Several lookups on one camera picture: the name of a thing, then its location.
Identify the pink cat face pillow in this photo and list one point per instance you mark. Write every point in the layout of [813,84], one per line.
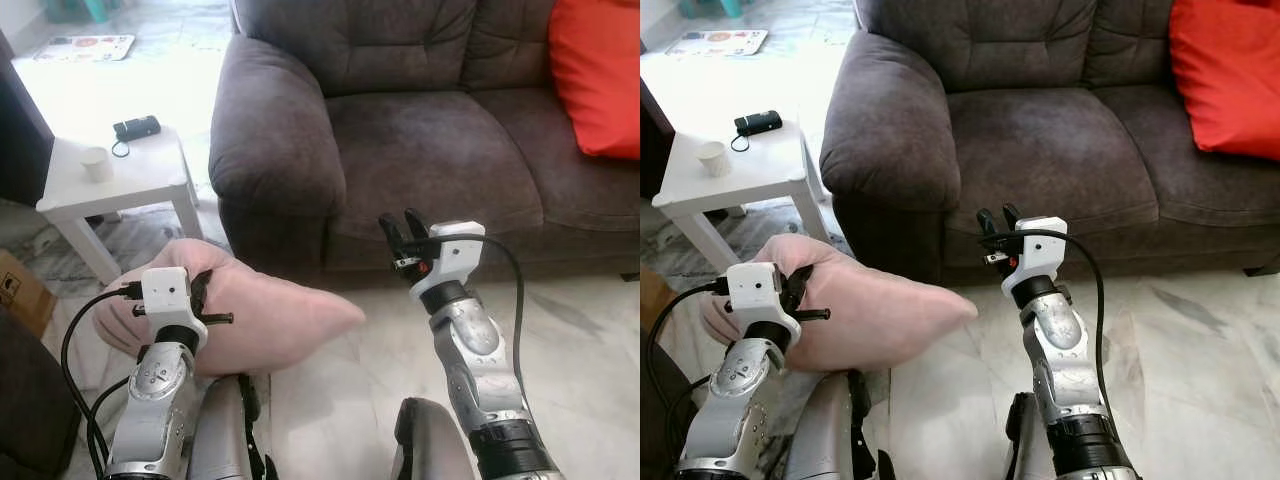
[880,315]
[270,320]

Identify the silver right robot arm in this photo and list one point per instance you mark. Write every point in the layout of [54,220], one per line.
[470,340]
[1060,340]

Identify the dark brown fabric sofa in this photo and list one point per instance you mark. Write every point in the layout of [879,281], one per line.
[430,150]
[1050,140]

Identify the white side table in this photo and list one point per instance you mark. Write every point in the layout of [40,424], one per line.
[140,172]
[760,167]

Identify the silver left robot leg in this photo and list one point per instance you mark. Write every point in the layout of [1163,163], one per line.
[225,430]
[835,430]

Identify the silver robot leg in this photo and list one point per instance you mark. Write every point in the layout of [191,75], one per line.
[432,440]
[225,430]
[835,430]

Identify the cardboard box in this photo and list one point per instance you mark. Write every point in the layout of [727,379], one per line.
[20,290]
[652,300]

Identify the white paper cup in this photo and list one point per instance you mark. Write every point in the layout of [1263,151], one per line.
[96,165]
[713,159]

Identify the silver right robot leg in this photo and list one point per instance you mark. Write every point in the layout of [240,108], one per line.
[432,440]

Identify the dark brown armchair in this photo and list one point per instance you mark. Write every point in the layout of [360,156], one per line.
[30,400]
[655,420]

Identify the dark wooden door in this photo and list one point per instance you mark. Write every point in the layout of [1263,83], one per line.
[652,140]
[20,140]

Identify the red cushion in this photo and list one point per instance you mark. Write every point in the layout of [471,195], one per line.
[600,70]
[1230,70]

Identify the printed floor mat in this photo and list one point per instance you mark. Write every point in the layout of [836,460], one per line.
[720,42]
[90,47]

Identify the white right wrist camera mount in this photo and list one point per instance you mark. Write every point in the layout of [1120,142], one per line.
[455,255]
[1040,250]

